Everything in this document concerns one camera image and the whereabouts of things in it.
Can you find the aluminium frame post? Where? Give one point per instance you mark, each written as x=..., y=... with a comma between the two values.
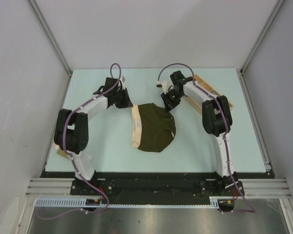
x=49, y=35
x=262, y=35

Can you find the right aluminium frame post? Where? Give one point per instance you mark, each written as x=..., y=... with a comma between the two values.
x=262, y=35

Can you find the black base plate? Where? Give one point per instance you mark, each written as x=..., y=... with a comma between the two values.
x=159, y=187

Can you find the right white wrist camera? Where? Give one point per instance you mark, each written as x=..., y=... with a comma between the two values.
x=164, y=85

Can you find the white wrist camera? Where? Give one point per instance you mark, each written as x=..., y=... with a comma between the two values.
x=121, y=84
x=164, y=85

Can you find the wooden compartment box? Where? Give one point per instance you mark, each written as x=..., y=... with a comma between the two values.
x=194, y=104

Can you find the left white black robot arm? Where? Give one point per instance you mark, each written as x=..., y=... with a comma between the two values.
x=72, y=130

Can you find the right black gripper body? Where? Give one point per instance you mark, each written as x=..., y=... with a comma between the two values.
x=175, y=96

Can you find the left aluminium frame post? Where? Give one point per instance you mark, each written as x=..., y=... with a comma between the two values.
x=49, y=35

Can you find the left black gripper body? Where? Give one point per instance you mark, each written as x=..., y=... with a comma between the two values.
x=120, y=96

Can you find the aluminium front rail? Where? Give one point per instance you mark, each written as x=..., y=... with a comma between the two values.
x=254, y=188

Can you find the olive green underwear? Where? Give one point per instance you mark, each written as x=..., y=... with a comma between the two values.
x=153, y=128

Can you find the slotted cable duct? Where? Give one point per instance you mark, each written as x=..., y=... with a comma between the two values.
x=82, y=202

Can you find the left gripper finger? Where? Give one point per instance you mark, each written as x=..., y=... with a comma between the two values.
x=120, y=105
x=127, y=101

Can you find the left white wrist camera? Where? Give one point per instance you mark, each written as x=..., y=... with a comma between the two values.
x=121, y=84

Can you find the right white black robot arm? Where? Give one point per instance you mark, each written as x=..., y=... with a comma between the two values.
x=216, y=114

